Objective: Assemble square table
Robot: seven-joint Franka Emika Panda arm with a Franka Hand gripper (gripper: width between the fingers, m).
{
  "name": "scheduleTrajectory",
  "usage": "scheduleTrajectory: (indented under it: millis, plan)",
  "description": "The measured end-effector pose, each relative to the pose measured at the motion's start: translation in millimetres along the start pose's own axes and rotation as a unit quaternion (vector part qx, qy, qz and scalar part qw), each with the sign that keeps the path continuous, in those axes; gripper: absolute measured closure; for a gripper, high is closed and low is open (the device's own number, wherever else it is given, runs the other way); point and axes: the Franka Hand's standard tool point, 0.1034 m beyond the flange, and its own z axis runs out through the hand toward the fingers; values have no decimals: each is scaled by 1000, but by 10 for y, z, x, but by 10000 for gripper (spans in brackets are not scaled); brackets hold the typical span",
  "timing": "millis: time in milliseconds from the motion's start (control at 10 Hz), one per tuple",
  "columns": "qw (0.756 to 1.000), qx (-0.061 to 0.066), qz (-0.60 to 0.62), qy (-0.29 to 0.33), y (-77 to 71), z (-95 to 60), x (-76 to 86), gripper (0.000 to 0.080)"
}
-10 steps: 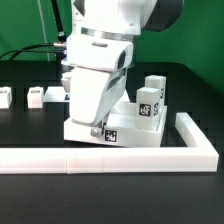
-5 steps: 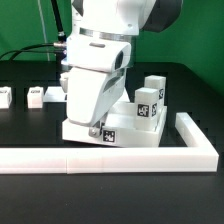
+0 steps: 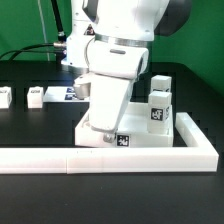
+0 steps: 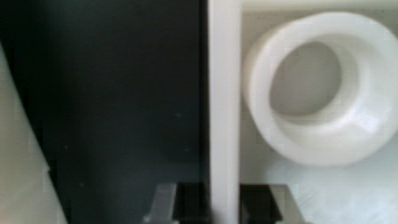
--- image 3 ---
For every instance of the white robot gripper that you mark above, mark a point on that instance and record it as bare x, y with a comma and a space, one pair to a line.
114, 70

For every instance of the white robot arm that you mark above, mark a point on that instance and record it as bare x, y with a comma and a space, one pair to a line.
132, 23

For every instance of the white L-shaped obstacle fence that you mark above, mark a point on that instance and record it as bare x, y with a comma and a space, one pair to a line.
198, 155

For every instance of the white marker sheet with tags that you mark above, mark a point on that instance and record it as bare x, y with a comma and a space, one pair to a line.
61, 94

